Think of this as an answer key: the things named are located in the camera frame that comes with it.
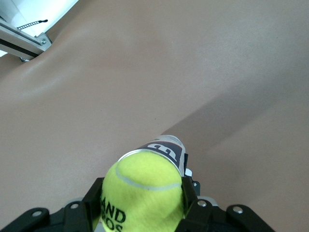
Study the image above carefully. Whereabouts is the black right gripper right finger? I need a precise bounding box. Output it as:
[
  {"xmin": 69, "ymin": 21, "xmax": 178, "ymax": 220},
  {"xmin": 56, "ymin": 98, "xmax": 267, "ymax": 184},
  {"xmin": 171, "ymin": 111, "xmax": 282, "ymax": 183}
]
[{"xmin": 176, "ymin": 175, "xmax": 277, "ymax": 232}]

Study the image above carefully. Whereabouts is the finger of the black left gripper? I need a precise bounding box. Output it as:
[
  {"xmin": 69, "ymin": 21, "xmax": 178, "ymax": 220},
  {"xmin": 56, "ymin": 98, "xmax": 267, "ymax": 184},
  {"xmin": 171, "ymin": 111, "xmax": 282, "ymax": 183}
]
[{"xmin": 182, "ymin": 153, "xmax": 201, "ymax": 197}]

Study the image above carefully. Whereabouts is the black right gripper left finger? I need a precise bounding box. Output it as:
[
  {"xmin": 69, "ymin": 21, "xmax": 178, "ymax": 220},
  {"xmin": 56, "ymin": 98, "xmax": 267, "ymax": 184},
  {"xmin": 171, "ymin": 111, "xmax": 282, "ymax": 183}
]
[{"xmin": 0, "ymin": 177, "xmax": 105, "ymax": 232}]

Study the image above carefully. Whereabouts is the white blue tennis ball can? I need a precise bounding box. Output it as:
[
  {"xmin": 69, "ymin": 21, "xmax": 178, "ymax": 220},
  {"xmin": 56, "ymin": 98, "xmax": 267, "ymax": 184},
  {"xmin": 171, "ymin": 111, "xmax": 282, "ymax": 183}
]
[{"xmin": 116, "ymin": 134, "xmax": 189, "ymax": 179}]

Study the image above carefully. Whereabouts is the yellow Roland Garros tennis ball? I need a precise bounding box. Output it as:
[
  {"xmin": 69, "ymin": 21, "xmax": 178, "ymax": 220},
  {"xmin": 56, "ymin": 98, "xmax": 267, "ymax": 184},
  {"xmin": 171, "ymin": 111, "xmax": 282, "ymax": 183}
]
[{"xmin": 98, "ymin": 148, "xmax": 187, "ymax": 232}]

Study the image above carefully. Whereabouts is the aluminium camera post profile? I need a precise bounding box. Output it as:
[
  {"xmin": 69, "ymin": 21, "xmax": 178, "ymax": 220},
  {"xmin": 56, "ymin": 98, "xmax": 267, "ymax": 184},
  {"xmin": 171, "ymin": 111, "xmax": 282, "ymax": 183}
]
[{"xmin": 0, "ymin": 18, "xmax": 53, "ymax": 62}]

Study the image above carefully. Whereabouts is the black cable tie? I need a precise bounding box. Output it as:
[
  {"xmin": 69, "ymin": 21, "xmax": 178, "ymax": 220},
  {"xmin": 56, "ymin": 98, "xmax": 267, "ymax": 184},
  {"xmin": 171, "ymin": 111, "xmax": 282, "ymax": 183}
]
[{"xmin": 16, "ymin": 19, "xmax": 49, "ymax": 31}]

